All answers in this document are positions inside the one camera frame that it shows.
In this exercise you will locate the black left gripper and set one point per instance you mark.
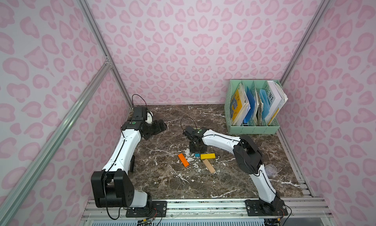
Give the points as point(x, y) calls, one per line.
point(155, 127)

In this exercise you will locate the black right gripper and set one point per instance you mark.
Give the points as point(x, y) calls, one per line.
point(197, 143)

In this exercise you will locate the yellow wooden block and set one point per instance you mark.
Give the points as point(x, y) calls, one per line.
point(207, 156)

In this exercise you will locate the orange wooden block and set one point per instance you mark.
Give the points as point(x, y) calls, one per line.
point(183, 160)

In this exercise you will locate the natural tan wooden block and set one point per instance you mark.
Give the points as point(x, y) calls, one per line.
point(209, 166)

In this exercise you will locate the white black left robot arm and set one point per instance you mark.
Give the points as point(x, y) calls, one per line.
point(112, 186)

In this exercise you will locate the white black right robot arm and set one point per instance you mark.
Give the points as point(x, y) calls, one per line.
point(247, 155)

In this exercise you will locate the yellow cover book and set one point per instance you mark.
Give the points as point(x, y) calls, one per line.
point(236, 105)

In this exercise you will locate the mint green file organizer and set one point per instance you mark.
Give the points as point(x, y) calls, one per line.
point(250, 128)

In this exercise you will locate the beige paper stack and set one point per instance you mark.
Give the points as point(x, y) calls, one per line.
point(258, 109)

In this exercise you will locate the clear plastic cup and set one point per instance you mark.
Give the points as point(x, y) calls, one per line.
point(271, 170)

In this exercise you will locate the light blue folder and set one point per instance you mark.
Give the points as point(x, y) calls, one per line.
point(265, 102)

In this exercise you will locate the white book right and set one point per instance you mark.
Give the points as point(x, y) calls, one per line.
point(276, 98)

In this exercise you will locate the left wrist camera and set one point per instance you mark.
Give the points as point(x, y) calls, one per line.
point(142, 113)

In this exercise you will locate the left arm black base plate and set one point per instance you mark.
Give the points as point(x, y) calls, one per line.
point(156, 208)

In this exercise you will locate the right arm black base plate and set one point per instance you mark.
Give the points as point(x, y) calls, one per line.
point(260, 208)

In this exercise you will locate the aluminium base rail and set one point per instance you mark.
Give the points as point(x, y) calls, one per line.
point(215, 212)

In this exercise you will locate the aluminium corner frame post left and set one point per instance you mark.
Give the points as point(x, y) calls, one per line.
point(84, 6)

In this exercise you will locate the aluminium corner frame post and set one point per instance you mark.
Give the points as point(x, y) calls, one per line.
point(314, 23)
point(84, 6)

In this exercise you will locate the aluminium diagonal frame bar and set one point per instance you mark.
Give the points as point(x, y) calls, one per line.
point(26, 183)

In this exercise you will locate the aluminium corner frame post right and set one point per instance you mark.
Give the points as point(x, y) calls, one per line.
point(314, 23)

